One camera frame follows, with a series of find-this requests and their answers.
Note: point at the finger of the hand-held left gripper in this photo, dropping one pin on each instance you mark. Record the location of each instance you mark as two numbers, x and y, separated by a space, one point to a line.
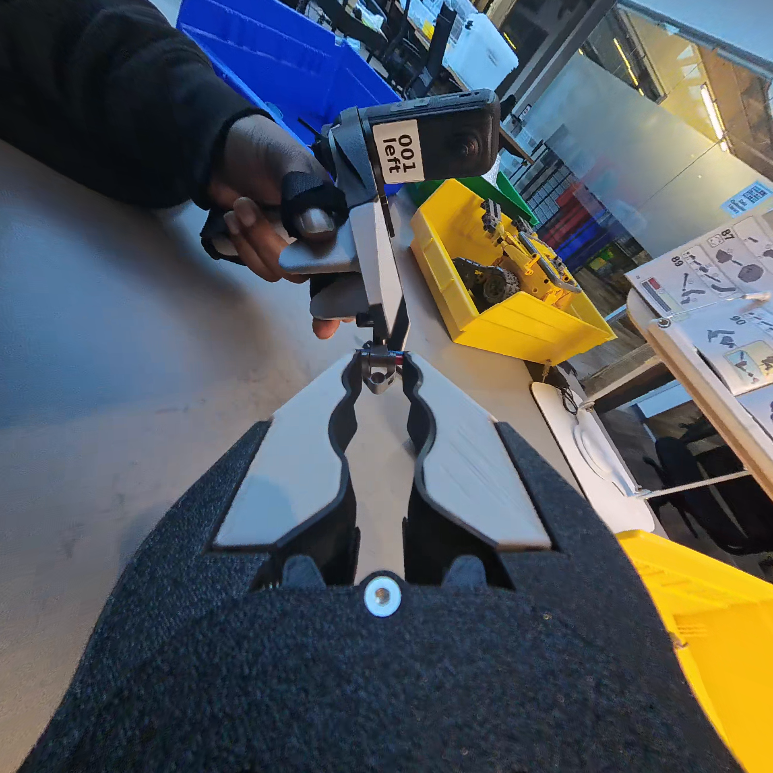
380 266

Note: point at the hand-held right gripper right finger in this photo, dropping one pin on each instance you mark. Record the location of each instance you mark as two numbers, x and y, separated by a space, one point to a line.
477 483

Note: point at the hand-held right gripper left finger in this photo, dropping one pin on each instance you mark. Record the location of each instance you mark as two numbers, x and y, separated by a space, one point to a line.
290 483

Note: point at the grey angular connector piece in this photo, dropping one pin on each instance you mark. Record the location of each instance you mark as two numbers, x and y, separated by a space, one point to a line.
379 368

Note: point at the person's left forearm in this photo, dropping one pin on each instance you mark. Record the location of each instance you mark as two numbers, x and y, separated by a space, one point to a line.
108 90

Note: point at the grey desk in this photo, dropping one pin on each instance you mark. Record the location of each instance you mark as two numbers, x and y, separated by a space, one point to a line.
121 392

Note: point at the person's left hand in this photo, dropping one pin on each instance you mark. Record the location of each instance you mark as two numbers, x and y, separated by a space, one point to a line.
259 163

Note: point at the green storage bin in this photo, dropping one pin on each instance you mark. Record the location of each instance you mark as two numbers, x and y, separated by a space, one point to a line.
513 199

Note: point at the clear plastic storage boxes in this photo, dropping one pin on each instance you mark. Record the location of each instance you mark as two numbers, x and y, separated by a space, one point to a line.
483 51

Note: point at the yellow toy bulldozer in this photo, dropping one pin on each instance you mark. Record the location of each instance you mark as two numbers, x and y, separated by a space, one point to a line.
489 284

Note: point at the white rounded board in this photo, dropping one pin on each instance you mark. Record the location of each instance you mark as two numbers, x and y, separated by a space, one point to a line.
598 483

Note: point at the red and blue parts drawers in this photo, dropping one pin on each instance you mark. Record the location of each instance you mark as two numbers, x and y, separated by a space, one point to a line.
573 223

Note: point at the blue storage bin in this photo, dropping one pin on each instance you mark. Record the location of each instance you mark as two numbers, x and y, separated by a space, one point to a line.
272 54

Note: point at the large yellow storage bin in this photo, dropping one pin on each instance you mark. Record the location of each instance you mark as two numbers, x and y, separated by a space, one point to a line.
712 634

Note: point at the white table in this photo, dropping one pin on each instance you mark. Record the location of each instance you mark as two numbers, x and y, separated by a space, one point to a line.
724 24

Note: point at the building instruction booklet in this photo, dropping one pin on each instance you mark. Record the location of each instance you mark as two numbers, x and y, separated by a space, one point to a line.
724 302

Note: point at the blue wall sign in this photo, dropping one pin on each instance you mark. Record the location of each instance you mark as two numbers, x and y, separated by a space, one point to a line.
749 198

